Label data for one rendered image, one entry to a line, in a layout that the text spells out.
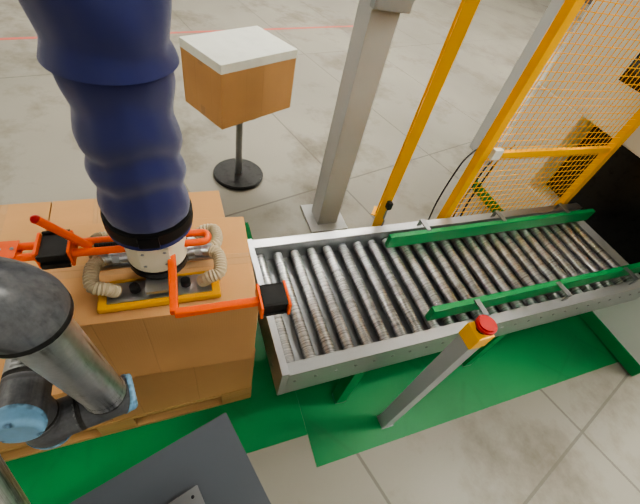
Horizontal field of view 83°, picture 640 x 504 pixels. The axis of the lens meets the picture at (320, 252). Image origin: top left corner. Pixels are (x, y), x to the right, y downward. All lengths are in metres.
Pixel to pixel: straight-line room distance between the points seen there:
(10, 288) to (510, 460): 2.28
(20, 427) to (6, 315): 0.45
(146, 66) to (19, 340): 0.48
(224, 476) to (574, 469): 1.95
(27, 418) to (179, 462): 0.44
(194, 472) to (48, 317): 0.75
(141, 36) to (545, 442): 2.52
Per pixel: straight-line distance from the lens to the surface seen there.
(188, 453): 1.23
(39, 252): 1.21
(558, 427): 2.68
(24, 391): 0.97
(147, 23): 0.75
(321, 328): 1.62
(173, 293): 1.04
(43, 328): 0.58
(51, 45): 0.81
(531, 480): 2.46
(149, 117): 0.83
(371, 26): 2.09
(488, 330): 1.27
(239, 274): 1.25
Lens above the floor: 1.94
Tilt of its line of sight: 48 degrees down
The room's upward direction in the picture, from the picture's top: 16 degrees clockwise
